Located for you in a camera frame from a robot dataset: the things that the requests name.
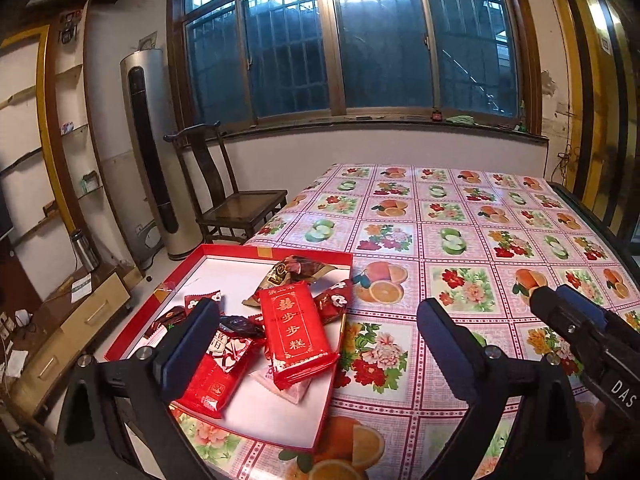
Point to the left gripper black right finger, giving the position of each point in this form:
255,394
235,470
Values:
545,440

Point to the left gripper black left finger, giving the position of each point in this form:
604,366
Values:
148,382

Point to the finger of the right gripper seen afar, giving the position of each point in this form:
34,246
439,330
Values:
567,311

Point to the small red snack pack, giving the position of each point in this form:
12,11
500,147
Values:
211,388

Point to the dark red small packet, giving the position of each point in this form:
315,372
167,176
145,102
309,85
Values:
169,319

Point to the dark purple snack packet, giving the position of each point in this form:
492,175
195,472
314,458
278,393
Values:
236,326

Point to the pink white snack packet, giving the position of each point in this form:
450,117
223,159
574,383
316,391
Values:
292,389

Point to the long red snack pack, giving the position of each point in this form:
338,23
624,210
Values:
296,337

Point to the brown gold snack packet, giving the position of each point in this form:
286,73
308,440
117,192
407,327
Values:
290,270

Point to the red flower snack packet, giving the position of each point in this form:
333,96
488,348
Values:
334,301

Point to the wooden tv drawer cabinet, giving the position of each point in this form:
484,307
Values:
65,324

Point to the floral fruit pattern tablecloth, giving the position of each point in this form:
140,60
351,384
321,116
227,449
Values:
478,243

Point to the red gift box tray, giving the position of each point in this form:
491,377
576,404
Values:
227,275

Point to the steel thermos flask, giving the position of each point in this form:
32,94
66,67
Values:
84,251

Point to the black television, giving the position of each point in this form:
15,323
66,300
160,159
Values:
6,224

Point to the wooden shelf cabinet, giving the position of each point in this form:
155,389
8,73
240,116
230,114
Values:
51,177

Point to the silver tower air conditioner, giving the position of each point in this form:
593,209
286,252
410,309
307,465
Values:
150,119

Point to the wooden framed window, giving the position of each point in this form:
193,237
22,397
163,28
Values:
265,63

